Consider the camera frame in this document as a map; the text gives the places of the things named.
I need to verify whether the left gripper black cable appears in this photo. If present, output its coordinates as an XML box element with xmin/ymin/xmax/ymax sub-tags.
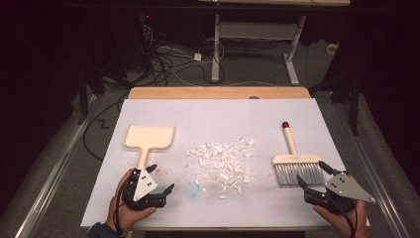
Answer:
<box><xmin>112</xmin><ymin>178</ymin><xmax>134</xmax><ymax>236</ymax></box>

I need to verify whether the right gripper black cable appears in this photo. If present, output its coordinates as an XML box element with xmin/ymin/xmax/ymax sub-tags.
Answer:
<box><xmin>328</xmin><ymin>197</ymin><xmax>359</xmax><ymax>238</ymax></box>

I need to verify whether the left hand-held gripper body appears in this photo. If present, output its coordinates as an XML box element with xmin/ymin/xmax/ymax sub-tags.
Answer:
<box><xmin>122</xmin><ymin>168</ymin><xmax>167</xmax><ymax>211</ymax></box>

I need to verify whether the person's right hand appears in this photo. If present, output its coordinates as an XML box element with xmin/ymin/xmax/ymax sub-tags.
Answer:
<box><xmin>312</xmin><ymin>174</ymin><xmax>369</xmax><ymax>238</ymax></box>

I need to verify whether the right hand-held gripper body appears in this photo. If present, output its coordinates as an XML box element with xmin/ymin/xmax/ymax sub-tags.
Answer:
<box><xmin>303</xmin><ymin>171</ymin><xmax>376</xmax><ymax>215</ymax></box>

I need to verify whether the cream plastic dustpan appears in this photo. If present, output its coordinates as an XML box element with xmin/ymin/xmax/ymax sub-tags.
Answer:
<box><xmin>122</xmin><ymin>124</ymin><xmax>176</xmax><ymax>171</ymax></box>

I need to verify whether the small white box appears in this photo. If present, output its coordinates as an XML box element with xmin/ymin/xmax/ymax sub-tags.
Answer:
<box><xmin>326</xmin><ymin>43</ymin><xmax>341</xmax><ymax>57</ymax></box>

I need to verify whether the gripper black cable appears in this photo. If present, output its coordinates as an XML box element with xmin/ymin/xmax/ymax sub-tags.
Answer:
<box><xmin>328</xmin><ymin>197</ymin><xmax>359</xmax><ymax>238</ymax></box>
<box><xmin>112</xmin><ymin>178</ymin><xmax>134</xmax><ymax>236</ymax></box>

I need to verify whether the black floor cable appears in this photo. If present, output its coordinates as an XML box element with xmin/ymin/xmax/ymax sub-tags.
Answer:
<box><xmin>82</xmin><ymin>94</ymin><xmax>129</xmax><ymax>163</ymax></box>

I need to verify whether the tangle of black cables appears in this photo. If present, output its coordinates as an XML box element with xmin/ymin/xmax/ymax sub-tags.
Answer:
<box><xmin>138</xmin><ymin>24</ymin><xmax>227</xmax><ymax>87</ymax></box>

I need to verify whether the black stand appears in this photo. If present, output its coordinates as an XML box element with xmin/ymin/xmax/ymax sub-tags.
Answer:
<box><xmin>76</xmin><ymin>60</ymin><xmax>107</xmax><ymax>126</ymax></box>
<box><xmin>309</xmin><ymin>63</ymin><xmax>364</xmax><ymax>137</ymax></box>

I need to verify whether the white board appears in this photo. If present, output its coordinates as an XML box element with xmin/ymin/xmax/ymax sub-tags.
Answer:
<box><xmin>80</xmin><ymin>97</ymin><xmax>371</xmax><ymax>229</ymax></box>

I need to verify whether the white metal desk frame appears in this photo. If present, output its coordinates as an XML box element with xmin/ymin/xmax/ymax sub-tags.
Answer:
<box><xmin>197</xmin><ymin>0</ymin><xmax>352</xmax><ymax>86</ymax></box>

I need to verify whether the person's left hand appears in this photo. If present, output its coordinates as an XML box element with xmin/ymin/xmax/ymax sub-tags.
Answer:
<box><xmin>106</xmin><ymin>169</ymin><xmax>158</xmax><ymax>234</ymax></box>

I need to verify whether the wooden table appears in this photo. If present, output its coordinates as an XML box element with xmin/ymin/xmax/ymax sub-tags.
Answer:
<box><xmin>127</xmin><ymin>85</ymin><xmax>335</xmax><ymax>232</ymax></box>

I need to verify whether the cream brush with red tip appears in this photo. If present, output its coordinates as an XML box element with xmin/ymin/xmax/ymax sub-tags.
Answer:
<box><xmin>272</xmin><ymin>121</ymin><xmax>327</xmax><ymax>186</ymax></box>

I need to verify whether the pile of white paper scraps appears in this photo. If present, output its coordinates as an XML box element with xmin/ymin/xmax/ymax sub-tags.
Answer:
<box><xmin>184</xmin><ymin>135</ymin><xmax>258</xmax><ymax>200</ymax></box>

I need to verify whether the metal floor rail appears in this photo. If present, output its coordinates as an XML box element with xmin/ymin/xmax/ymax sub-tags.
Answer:
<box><xmin>332</xmin><ymin>101</ymin><xmax>411</xmax><ymax>238</ymax></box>
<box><xmin>14</xmin><ymin>93</ymin><xmax>101</xmax><ymax>238</ymax></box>

